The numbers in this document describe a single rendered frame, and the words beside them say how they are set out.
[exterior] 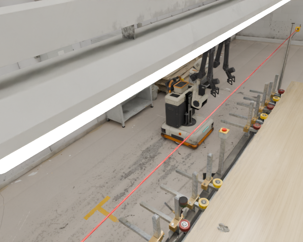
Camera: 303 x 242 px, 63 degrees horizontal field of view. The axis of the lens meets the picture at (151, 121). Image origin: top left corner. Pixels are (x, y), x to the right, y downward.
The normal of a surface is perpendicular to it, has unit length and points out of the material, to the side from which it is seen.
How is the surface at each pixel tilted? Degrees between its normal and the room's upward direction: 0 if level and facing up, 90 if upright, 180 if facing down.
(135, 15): 90
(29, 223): 0
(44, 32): 90
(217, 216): 0
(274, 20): 90
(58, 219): 0
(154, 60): 61
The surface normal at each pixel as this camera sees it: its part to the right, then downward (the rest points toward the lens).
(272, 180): -0.07, -0.84
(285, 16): -0.61, 0.47
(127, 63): 0.65, -0.17
